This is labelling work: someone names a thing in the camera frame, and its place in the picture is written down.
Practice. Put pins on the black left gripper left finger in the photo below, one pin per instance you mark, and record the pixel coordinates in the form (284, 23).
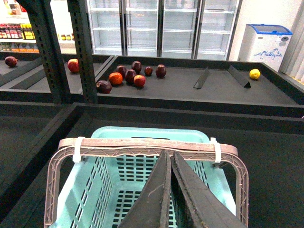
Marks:
(151, 209)

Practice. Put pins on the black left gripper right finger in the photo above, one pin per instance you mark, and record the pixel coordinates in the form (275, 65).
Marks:
(195, 206)

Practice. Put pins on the light blue plastic basket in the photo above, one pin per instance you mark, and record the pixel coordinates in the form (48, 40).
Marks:
(116, 163)

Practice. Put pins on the dark red apple front-left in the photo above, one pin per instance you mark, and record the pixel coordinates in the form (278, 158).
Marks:
(103, 87)

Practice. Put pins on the dark red apple middle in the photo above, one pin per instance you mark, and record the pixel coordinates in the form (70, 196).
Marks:
(130, 75)

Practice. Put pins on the small dark red apple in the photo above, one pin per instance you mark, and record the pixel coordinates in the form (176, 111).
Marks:
(148, 71)

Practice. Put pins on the dark red apple right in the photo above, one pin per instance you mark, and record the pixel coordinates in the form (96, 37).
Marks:
(161, 71)

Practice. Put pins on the dark red apple back-left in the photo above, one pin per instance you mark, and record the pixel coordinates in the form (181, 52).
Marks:
(122, 70)

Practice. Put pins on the dark red apple top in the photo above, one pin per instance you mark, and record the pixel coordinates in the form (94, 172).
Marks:
(137, 66)

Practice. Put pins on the red apple far left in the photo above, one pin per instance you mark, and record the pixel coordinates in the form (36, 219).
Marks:
(73, 65)

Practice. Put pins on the white zip tie right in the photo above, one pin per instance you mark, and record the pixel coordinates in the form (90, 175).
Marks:
(217, 149)

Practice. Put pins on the white zip tie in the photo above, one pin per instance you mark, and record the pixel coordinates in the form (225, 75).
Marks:
(77, 157)
(217, 149)

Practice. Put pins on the white zip tie left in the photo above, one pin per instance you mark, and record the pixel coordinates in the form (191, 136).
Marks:
(77, 157)

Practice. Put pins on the black divider wedge left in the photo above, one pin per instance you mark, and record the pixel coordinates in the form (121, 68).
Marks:
(202, 79)

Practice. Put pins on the black divider wedge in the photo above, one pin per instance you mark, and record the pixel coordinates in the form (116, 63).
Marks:
(238, 77)
(202, 79)

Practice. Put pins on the black divider wedge right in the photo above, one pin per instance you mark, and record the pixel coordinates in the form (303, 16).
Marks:
(238, 77)

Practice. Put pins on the orange tangerine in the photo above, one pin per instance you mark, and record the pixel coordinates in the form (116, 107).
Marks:
(115, 78)

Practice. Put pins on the yellow lemon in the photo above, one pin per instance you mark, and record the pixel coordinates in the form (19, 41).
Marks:
(254, 74)

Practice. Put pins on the white chest freezer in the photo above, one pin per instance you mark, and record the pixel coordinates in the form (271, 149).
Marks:
(265, 43)

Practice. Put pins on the glass door refrigerator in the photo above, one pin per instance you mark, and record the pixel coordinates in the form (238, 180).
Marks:
(194, 29)

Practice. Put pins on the dark fruit far left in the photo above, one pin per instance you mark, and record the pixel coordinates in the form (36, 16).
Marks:
(10, 61)

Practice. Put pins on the store shelf with bottles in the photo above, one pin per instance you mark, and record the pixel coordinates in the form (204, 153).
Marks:
(16, 31)

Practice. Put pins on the black metal shelf post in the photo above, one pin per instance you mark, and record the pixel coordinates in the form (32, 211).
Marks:
(41, 19)
(77, 10)

